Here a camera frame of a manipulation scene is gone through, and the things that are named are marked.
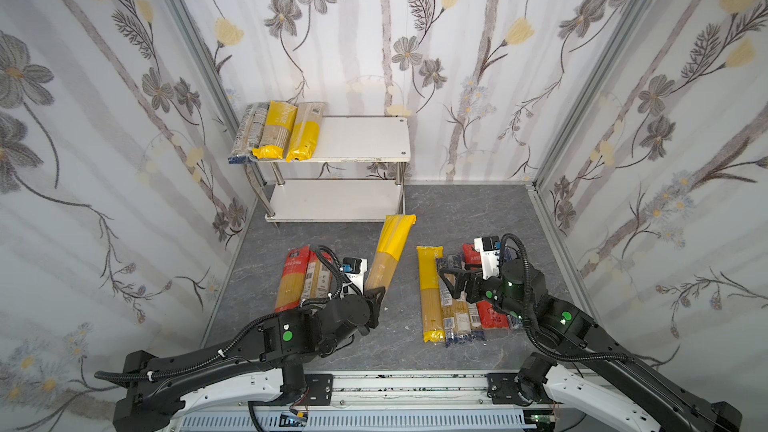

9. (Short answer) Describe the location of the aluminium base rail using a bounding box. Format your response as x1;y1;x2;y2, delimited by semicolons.
161;370;601;432

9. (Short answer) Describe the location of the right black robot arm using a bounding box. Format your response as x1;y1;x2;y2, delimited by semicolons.
438;258;742;431

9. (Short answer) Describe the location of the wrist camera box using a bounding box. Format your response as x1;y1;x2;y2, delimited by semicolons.
474;236;500;279
341;257;368;295

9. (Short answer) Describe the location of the yellow Pastatime spaghetti bag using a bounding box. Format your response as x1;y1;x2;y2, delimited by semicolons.
252;101;298;160

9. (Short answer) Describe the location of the yellow band spaghetti bag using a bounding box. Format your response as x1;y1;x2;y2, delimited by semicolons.
285;102;326;162

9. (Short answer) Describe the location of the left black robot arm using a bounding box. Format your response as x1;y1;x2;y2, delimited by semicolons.
94;287;386;431

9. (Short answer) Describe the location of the red spaghetti bag far left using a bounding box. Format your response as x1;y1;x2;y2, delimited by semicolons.
274;246;310;313

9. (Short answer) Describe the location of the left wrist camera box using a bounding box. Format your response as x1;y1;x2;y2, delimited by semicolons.
341;257;368;295

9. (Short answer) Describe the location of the white two-tier shelf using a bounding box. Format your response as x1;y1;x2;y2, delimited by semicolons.
247;116;411;224

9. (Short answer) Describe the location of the yellow spaghetti bag barcode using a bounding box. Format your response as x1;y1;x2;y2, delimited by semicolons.
364;215;417;291

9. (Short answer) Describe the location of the red spaghetti bag white label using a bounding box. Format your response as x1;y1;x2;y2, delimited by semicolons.
299;252;332;303

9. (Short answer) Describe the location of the blue Barilla spaghetti box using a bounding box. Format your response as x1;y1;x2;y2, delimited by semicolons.
507;313;522;330

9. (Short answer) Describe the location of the blue gold spaghetti bag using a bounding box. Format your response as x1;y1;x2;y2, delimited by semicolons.
438;278;486;347

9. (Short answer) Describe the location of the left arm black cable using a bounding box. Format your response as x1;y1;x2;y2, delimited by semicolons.
94;244;346;432

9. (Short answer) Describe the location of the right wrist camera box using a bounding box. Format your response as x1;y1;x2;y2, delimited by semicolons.
474;236;500;279

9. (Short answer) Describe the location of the clear grey labelled spaghetti bag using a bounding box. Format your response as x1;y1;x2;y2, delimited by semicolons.
228;102;270;164

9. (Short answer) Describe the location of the red Barilla spaghetti bag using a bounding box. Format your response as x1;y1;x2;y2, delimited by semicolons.
462;243;510;330

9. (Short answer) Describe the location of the long yellow spaghetti bag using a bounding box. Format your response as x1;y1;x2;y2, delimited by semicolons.
417;246;445;343

